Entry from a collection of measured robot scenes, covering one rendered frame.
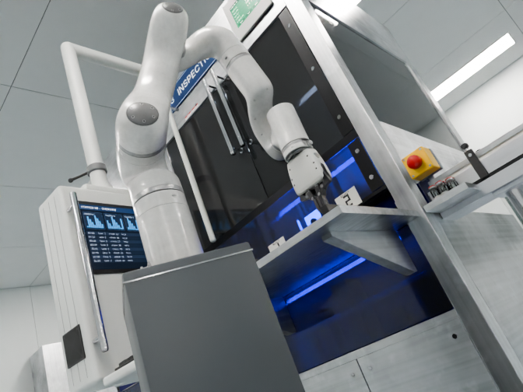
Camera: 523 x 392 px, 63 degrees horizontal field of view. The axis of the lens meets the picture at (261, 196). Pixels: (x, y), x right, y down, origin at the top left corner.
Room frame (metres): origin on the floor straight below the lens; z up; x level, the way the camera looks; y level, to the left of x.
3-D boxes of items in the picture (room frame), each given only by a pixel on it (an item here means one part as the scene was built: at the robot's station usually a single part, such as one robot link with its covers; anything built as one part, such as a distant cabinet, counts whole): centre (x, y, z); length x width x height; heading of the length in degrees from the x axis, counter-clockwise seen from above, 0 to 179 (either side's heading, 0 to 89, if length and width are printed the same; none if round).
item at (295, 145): (1.05, -0.14, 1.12); 0.09 x 0.08 x 0.03; 52
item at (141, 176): (0.90, 0.24, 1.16); 0.19 x 0.12 x 0.24; 26
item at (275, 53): (1.37, -0.20, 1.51); 0.43 x 0.01 x 0.59; 52
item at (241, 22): (1.31, -0.24, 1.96); 0.21 x 0.01 x 0.21; 52
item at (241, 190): (1.65, 0.16, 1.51); 0.47 x 0.01 x 0.59; 52
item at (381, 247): (1.13, -0.21, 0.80); 0.34 x 0.03 x 0.13; 142
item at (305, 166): (1.05, -0.14, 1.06); 0.10 x 0.07 x 0.11; 52
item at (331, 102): (1.24, -0.34, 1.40); 0.05 x 0.01 x 0.80; 52
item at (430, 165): (1.18, -0.47, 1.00); 0.08 x 0.07 x 0.07; 142
